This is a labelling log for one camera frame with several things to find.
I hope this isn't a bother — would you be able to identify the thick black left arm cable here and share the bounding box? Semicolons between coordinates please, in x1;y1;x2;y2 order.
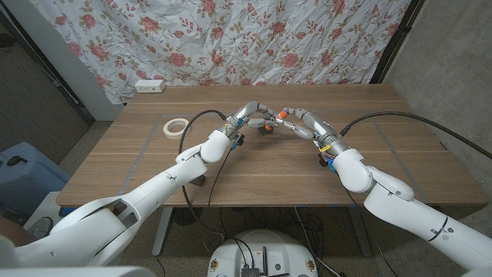
178;109;231;239

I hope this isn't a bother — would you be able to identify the grey sneaker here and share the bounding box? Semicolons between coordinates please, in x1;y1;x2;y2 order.
25;216;55;239

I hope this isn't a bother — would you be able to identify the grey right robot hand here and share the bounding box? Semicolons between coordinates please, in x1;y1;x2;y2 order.
275;107;351;156

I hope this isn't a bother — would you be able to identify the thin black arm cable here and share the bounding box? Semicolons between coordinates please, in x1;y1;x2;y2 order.
208;148;233;211
344;187;389;277

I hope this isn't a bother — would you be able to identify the floral backdrop sheet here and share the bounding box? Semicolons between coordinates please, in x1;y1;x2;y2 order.
28;0;412;105

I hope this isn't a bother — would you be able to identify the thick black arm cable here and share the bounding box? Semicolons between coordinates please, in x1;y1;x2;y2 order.
178;109;231;239
338;111;492;161

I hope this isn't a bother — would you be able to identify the white robot torso base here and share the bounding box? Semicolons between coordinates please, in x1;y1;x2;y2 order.
206;229;319;277

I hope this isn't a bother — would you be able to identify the black floor fan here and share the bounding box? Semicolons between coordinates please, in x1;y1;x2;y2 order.
171;206;204;226

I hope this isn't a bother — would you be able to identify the beige masking tape roll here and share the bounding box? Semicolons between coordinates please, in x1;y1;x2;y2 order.
162;117;192;140

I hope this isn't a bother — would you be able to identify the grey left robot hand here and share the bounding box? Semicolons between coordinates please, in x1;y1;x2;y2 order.
222;100;278;139

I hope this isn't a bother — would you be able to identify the person's bare leg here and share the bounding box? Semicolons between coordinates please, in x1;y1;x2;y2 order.
0;215;32;247

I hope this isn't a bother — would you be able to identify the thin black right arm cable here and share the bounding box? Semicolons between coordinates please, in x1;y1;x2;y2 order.
344;187;389;277

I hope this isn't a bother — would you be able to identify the grey table leg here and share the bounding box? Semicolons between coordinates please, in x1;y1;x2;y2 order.
347;205;374;258

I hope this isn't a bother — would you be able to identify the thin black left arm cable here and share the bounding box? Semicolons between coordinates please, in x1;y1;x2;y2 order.
208;148;233;211

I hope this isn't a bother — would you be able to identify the black backdrop stand pole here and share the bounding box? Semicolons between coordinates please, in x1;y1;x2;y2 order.
370;0;427;85

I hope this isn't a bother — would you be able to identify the white table leg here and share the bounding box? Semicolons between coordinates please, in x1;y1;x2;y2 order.
151;206;174;257

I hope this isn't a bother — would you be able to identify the white power strip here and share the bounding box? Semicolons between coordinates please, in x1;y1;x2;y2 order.
134;78;167;94

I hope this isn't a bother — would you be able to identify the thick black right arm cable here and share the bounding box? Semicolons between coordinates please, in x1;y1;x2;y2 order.
338;111;492;161

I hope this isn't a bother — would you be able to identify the blue plastic bin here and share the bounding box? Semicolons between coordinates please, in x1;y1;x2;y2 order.
0;141;72;216

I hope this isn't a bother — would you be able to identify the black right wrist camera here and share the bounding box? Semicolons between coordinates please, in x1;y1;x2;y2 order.
317;153;336;172

